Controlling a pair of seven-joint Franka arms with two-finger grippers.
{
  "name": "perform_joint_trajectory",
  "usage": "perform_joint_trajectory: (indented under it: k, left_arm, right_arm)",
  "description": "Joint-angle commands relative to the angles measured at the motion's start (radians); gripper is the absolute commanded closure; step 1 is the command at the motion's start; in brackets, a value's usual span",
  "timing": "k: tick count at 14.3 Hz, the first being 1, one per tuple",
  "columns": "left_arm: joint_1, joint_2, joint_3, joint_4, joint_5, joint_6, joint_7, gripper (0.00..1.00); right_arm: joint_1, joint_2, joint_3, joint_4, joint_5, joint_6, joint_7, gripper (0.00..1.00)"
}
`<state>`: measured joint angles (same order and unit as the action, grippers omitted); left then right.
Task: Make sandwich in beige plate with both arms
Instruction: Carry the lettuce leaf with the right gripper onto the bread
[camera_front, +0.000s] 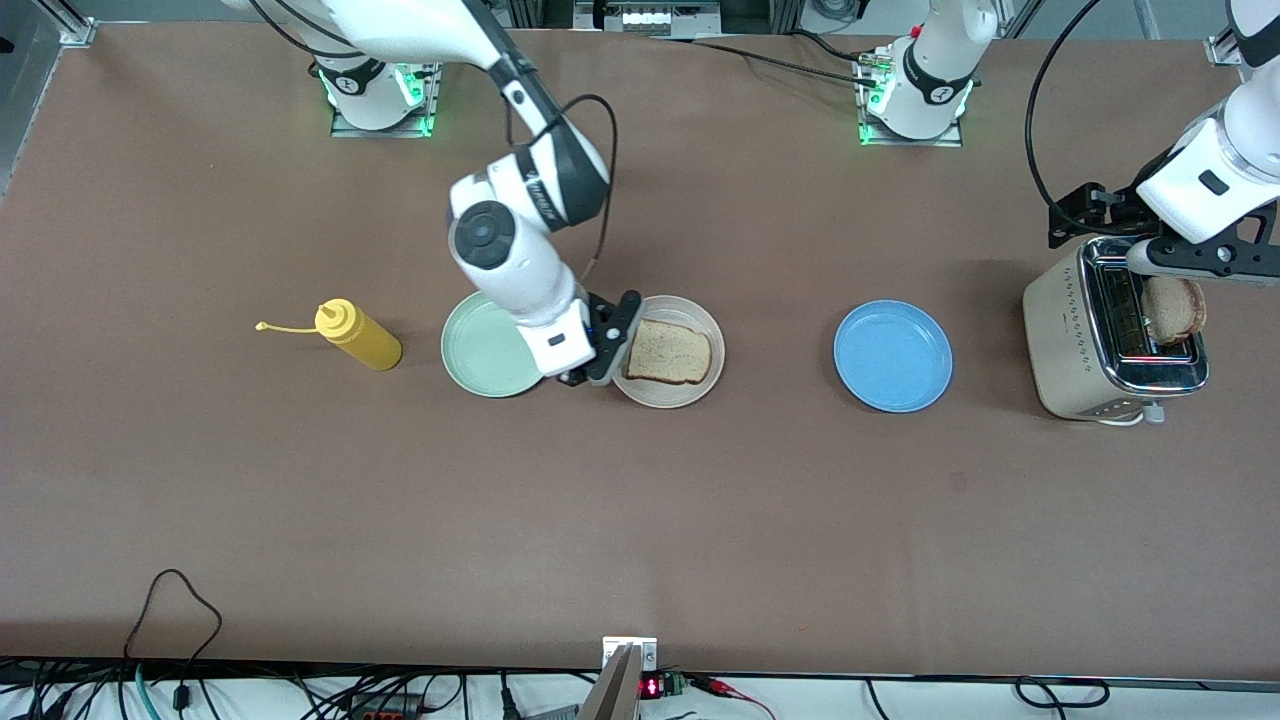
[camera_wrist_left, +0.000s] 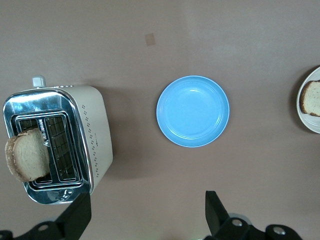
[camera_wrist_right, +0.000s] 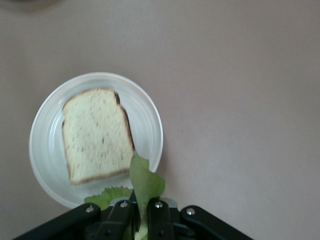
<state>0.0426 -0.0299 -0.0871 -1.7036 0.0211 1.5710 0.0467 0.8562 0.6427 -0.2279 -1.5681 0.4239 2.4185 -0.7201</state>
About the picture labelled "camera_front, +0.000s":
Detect beige chrome toaster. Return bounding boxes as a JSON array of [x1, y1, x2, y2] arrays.
[[1022, 235, 1211, 421]]

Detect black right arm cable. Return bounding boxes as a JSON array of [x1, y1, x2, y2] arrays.
[[245, 0, 617, 286]]

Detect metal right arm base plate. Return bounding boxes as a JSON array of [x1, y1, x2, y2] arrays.
[[330, 28, 441, 138]]

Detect brown bread slice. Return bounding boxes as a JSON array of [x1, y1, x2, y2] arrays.
[[1143, 275, 1208, 347], [628, 319, 713, 385]]

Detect thin black looped cable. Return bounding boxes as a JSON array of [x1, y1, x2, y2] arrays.
[[122, 569, 224, 713]]

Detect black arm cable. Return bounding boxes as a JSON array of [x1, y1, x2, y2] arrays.
[[1025, 0, 1101, 236], [245, 0, 617, 286]]

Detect blue plate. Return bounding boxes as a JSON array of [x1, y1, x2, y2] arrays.
[[833, 300, 954, 413]]

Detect long black table cable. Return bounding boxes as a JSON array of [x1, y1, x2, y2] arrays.
[[650, 30, 881, 89]]

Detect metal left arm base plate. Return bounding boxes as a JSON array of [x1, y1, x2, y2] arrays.
[[855, 50, 966, 148]]

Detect white toaster power cord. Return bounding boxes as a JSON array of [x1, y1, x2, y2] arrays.
[[1095, 398, 1167, 428]]

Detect yellow squeeze bottle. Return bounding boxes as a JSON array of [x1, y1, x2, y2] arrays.
[[255, 298, 403, 372]]

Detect beige plate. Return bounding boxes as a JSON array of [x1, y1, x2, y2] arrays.
[[610, 295, 726, 410]]

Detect black coiled cable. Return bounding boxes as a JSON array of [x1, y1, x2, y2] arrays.
[[1015, 677, 1111, 709]]

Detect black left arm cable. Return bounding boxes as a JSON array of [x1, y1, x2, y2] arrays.
[[1025, 0, 1101, 236]]

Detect grey lit electronics box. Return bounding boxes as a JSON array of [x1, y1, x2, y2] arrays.
[[573, 0, 723, 31]]

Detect red clip lead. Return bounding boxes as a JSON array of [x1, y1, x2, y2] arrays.
[[690, 675, 776, 720]]

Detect grey metal bar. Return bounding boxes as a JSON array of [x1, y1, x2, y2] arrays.
[[578, 645, 641, 720]]

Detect mint green plate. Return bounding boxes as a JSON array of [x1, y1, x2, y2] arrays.
[[441, 290, 551, 399]]

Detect white metal bracket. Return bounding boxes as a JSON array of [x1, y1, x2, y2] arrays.
[[602, 636, 659, 671]]

